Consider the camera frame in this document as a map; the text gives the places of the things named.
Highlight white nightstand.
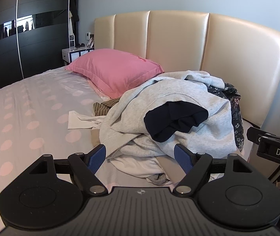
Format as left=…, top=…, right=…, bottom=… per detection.
left=62, top=47, right=95, bottom=65

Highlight cream padded headboard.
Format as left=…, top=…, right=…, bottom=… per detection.
left=94, top=10, right=280, bottom=128

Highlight white garment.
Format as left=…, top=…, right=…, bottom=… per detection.
left=68, top=110, right=106, bottom=130

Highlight hanging dark clothes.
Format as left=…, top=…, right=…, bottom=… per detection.
left=69, top=0, right=80, bottom=33

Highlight white crumpled cloth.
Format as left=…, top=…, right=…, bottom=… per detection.
left=109, top=152, right=173, bottom=185

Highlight small grey garment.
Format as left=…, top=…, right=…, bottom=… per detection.
left=146, top=173, right=173, bottom=186

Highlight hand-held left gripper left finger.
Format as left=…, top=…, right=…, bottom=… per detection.
left=22, top=144, right=107, bottom=197

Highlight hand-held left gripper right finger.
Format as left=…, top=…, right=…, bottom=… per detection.
left=173, top=144, right=258, bottom=197

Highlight olive striped garment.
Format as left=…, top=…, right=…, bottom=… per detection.
left=93, top=98, right=121, bottom=116

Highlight pink pillow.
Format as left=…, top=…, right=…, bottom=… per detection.
left=65, top=49, right=165, bottom=99

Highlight dark floral garment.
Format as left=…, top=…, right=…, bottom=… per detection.
left=207, top=82, right=245, bottom=152

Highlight black wardrobe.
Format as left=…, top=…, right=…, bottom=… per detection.
left=0, top=0, right=78, bottom=96

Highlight polka dot bed sheet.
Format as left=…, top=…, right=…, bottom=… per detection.
left=0, top=65, right=260, bottom=236

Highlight light grey sweatshirt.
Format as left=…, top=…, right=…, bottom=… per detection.
left=99, top=70, right=237, bottom=159

